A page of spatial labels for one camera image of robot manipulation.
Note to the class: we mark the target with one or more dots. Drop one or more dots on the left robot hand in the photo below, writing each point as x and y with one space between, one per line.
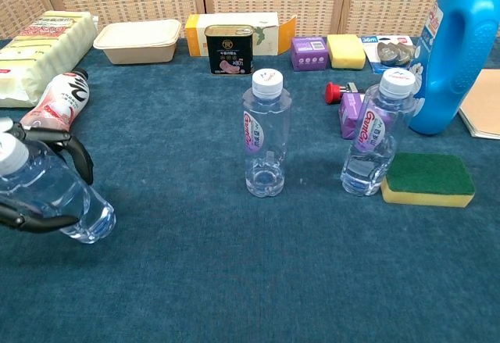
78 155

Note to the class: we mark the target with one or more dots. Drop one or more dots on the clear water bottle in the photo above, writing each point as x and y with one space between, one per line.
375 124
265 124
58 190

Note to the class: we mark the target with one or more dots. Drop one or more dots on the blue table cloth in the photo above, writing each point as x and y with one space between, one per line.
195 241

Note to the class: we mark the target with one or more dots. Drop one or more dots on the yellow sponge multipack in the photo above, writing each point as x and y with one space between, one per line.
39 54

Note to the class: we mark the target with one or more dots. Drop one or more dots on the red emergency stop button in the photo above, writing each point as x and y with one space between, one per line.
334 93

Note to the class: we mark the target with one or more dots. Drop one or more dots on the small purple box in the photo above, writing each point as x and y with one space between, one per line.
308 54
349 116

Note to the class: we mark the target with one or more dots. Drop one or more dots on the blue detergent jug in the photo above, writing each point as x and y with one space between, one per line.
476 46

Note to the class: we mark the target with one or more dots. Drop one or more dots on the beige lidded food container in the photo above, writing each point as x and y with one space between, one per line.
136 44

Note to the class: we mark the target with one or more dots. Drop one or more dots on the black luncheon meat can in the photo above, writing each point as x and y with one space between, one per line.
229 52

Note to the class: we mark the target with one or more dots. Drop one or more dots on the plain yellow sponge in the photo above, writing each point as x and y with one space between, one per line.
345 52

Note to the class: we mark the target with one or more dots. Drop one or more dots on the yellow white carton box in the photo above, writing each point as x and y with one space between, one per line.
195 38

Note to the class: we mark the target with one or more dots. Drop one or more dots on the brown spiral notebook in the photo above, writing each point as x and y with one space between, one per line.
482 104

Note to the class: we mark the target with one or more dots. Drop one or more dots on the correction tape blister pack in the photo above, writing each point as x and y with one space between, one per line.
386 54

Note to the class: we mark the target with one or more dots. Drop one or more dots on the green yellow scouring sponge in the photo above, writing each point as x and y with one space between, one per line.
427 175

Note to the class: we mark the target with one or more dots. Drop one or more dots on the pink drink bottle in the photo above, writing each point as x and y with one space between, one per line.
58 104

